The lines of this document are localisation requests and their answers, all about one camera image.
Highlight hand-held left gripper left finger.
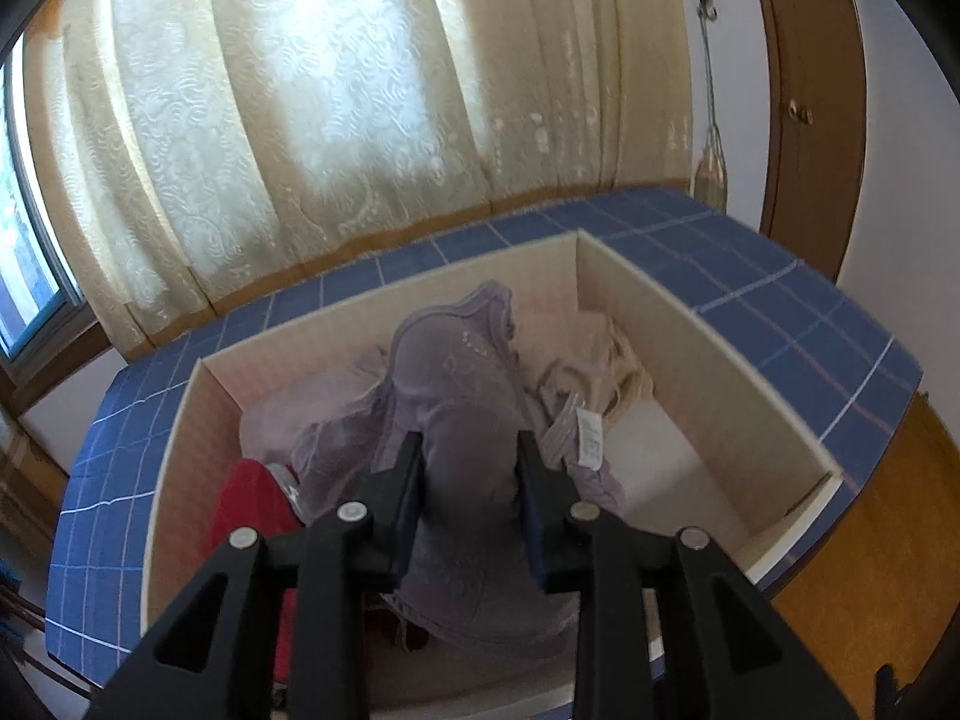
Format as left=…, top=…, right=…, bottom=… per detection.
left=86, top=431, right=425, bottom=720

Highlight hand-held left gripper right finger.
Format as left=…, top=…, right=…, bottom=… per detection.
left=514, top=431, right=860, bottom=720

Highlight lavender bra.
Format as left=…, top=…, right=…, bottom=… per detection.
left=240, top=279, right=627, bottom=650

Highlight red underwear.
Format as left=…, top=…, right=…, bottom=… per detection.
left=206, top=459, right=432, bottom=691

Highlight beige underwear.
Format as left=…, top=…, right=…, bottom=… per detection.
left=517, top=307, right=657, bottom=421

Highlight white cardboard box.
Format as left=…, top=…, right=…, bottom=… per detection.
left=141, top=231, right=845, bottom=713

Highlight blue checked tablecloth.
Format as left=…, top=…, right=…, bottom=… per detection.
left=45, top=187, right=923, bottom=691

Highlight curtain tieback tassel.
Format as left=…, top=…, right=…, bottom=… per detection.
left=694, top=15, right=730, bottom=211

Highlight beige patterned curtain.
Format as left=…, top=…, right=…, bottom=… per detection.
left=22, top=0, right=695, bottom=361

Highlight wooden framed window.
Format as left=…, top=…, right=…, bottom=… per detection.
left=0, top=22, right=98, bottom=383

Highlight brown wooden door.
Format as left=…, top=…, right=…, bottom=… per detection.
left=742, top=0, right=871, bottom=282

